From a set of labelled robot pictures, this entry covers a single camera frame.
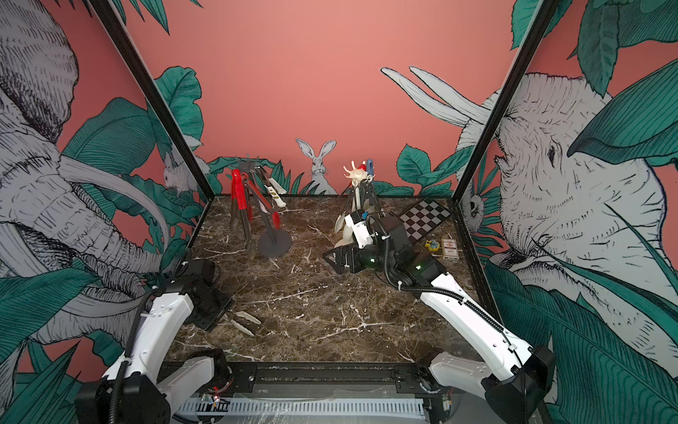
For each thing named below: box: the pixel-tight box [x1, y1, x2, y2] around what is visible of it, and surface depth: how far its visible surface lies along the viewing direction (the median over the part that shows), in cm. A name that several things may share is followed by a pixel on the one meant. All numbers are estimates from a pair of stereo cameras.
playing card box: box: [441, 238, 460, 260], surface depth 106 cm
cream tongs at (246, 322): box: [226, 310, 271, 337], surface depth 85 cm
